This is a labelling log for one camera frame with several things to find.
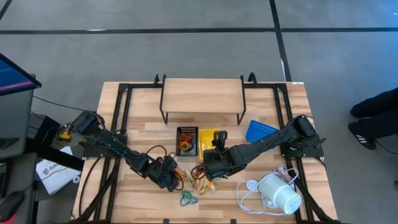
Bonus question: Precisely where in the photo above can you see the white cylindrical lamp with cord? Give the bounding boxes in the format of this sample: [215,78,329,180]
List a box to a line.
[235,164,300,216]

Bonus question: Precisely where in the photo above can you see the yellow plastic basket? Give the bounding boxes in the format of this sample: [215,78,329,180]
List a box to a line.
[198,128,221,161]

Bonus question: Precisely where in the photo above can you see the person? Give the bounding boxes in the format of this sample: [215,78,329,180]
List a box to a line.
[347,88,398,151]

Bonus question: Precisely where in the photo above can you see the black metal table frame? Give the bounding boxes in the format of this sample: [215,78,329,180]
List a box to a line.
[72,73,341,224]

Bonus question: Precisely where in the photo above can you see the green rubber band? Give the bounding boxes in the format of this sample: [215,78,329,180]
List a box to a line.
[180,190,193,207]

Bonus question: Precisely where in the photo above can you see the black plastic basket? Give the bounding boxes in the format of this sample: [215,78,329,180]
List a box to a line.
[175,126,199,157]

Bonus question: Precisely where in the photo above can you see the small yellow tool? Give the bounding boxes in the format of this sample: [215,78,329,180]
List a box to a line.
[58,128,73,141]

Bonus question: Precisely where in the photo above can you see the black computer mouse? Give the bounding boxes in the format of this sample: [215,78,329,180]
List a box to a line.
[0,190,25,222]

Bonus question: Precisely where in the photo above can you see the blue plastic basket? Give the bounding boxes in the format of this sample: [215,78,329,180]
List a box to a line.
[244,119,280,144]

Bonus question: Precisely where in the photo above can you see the thin red rubber band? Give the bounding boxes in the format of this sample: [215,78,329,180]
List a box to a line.
[190,163,208,180]

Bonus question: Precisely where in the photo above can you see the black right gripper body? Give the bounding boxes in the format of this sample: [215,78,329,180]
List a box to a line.
[201,147,242,182]

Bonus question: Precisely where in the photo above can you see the computer monitor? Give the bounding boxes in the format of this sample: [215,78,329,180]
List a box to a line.
[0,52,43,159]

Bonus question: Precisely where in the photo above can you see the blue rubber band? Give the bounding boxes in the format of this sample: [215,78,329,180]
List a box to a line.
[179,195,199,207]

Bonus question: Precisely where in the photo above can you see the white cylindrical device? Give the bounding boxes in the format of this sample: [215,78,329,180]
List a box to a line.
[257,173,302,215]

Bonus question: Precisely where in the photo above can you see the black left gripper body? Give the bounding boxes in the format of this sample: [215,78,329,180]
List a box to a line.
[146,154,185,193]

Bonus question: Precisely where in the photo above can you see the wooden shelf riser black legs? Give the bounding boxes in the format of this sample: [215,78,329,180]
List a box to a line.
[159,73,247,125]

